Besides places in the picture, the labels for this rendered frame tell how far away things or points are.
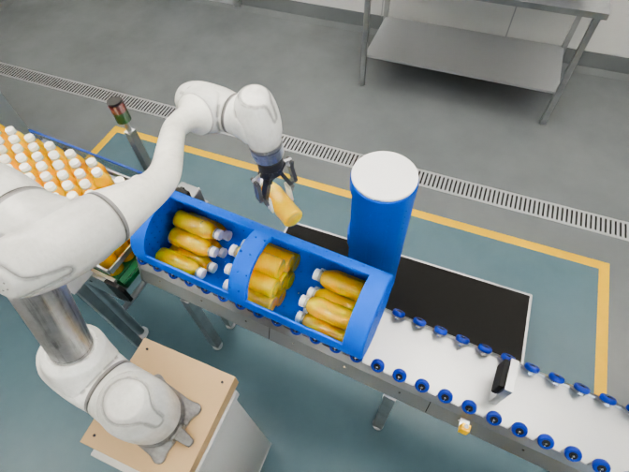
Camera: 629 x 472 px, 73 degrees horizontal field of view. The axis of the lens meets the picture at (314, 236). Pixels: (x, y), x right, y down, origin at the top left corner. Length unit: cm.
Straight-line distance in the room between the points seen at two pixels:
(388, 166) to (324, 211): 121
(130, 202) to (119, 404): 55
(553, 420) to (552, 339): 124
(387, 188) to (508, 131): 214
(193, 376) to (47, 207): 81
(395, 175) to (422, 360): 74
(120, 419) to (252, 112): 76
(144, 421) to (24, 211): 62
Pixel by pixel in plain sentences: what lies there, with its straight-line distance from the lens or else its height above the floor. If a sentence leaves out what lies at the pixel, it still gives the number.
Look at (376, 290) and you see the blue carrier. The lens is 127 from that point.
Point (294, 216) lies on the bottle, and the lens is 132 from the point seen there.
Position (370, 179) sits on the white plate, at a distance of 177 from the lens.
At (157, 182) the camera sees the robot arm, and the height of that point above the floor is 179.
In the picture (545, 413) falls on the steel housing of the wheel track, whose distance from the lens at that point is 160.
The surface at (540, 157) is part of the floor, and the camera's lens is 364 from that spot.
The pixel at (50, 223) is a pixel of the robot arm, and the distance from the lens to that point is 72.
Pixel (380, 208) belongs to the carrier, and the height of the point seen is 99.
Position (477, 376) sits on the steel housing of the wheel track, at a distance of 156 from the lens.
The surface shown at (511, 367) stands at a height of 108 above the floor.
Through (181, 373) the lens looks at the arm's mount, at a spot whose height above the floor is 107.
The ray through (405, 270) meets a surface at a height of 15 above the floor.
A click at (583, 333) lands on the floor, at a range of 290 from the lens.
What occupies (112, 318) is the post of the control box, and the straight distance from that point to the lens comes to 214.
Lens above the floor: 236
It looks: 56 degrees down
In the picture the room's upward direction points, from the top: 4 degrees counter-clockwise
